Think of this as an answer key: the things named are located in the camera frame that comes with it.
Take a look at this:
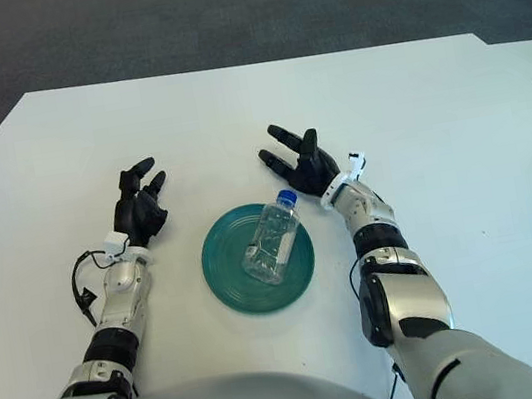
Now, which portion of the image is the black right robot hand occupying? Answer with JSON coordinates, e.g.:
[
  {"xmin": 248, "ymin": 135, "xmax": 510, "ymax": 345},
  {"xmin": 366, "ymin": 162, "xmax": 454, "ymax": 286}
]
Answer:
[{"xmin": 253, "ymin": 114, "xmax": 346, "ymax": 207}]

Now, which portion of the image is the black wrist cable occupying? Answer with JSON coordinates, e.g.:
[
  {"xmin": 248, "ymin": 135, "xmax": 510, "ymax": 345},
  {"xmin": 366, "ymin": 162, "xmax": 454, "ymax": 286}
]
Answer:
[
  {"xmin": 66, "ymin": 245, "xmax": 137, "ymax": 329},
  {"xmin": 346, "ymin": 257, "xmax": 370, "ymax": 301}
]

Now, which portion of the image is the thin black body cable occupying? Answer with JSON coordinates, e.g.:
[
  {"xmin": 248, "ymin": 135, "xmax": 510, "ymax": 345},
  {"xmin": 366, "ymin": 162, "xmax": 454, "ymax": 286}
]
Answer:
[{"xmin": 383, "ymin": 362, "xmax": 411, "ymax": 399}]

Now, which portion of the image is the green round plate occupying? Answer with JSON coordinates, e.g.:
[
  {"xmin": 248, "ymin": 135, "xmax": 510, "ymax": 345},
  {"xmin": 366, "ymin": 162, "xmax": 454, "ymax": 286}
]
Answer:
[{"xmin": 193, "ymin": 194, "xmax": 323, "ymax": 325}]

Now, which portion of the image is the clear bottle with blue cap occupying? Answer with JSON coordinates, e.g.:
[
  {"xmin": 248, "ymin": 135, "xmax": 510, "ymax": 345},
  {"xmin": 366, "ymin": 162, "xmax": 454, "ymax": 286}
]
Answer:
[{"xmin": 231, "ymin": 186, "xmax": 313, "ymax": 291}]

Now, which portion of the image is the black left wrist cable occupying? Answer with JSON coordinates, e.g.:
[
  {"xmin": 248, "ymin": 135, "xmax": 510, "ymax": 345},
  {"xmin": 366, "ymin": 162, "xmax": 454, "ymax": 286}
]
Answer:
[{"xmin": 66, "ymin": 245, "xmax": 137, "ymax": 329}]

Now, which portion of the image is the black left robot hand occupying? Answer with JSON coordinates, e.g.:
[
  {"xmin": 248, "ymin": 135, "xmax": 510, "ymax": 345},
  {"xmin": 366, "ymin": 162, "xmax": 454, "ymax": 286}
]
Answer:
[{"xmin": 104, "ymin": 155, "xmax": 178, "ymax": 252}]

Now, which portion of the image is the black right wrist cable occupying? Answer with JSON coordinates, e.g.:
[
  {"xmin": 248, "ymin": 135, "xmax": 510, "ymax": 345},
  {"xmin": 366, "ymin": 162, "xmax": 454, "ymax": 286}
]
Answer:
[{"xmin": 346, "ymin": 257, "xmax": 370, "ymax": 301}]

